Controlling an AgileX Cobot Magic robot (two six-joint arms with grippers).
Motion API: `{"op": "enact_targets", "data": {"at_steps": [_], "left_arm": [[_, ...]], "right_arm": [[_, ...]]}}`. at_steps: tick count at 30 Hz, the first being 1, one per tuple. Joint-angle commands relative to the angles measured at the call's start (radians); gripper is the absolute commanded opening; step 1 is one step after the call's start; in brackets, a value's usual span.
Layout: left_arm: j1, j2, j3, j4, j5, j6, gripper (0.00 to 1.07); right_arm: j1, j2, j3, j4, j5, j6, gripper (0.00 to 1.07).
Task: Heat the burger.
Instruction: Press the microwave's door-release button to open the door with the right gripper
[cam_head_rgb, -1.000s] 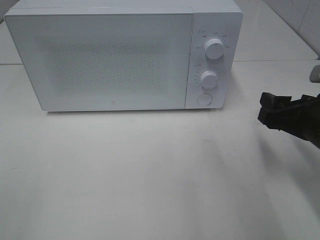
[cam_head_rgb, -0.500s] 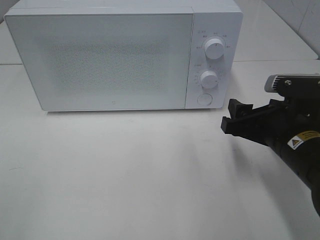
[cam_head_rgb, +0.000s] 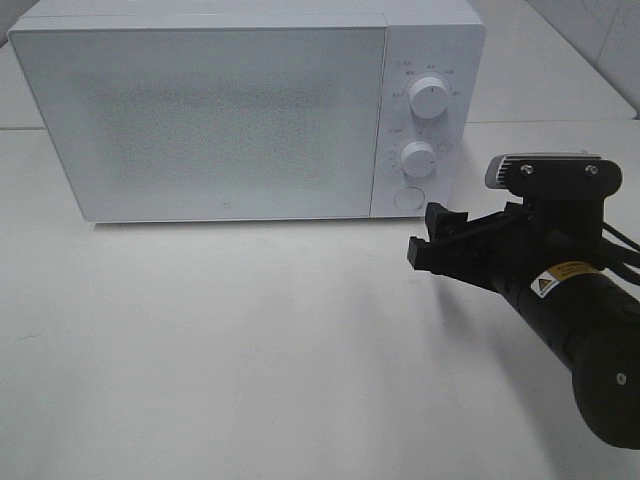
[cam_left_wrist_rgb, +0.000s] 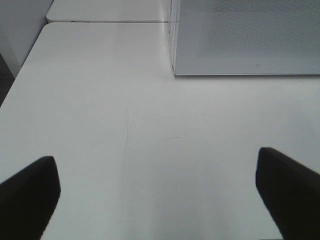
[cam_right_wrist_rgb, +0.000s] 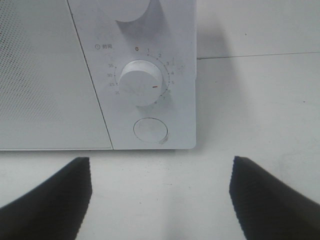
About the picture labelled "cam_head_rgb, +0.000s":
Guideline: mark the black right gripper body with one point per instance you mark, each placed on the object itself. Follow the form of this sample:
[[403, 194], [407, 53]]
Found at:
[[525, 239]]

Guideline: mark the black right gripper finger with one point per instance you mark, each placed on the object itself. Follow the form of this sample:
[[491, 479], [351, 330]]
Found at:
[[445, 256], [445, 225]]

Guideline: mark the round white door button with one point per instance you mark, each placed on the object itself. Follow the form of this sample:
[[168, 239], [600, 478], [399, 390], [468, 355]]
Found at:
[[409, 199]]

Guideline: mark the white microwave knob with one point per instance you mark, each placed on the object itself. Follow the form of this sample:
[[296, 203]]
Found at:
[[418, 159], [429, 96]]

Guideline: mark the white microwave door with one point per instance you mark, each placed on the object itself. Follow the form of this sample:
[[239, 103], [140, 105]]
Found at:
[[192, 125]]

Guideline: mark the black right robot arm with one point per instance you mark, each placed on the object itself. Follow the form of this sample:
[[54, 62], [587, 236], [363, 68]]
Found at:
[[558, 288]]

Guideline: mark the white microwave oven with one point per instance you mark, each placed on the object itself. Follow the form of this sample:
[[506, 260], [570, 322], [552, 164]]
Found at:
[[444, 38]]

